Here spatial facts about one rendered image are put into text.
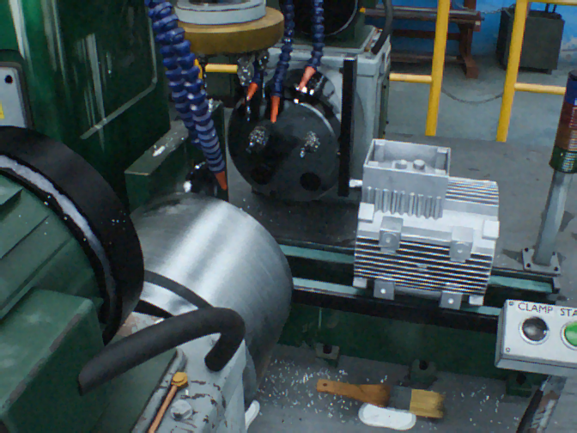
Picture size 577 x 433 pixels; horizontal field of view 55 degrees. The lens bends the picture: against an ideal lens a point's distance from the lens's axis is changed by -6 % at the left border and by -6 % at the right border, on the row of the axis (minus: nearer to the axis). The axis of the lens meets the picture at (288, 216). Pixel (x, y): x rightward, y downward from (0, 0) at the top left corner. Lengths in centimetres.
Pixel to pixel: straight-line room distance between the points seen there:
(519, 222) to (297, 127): 61
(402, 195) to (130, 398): 52
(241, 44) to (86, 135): 28
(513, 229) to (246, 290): 90
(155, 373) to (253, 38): 48
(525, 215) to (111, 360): 127
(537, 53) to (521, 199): 414
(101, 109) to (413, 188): 49
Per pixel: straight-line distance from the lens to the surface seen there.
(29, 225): 36
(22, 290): 34
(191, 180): 95
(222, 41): 79
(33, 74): 84
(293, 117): 112
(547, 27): 562
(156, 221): 68
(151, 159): 88
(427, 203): 85
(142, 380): 48
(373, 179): 85
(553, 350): 72
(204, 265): 63
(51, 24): 83
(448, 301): 89
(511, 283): 104
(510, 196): 158
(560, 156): 119
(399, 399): 95
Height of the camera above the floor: 151
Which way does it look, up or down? 31 degrees down
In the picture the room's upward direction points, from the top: straight up
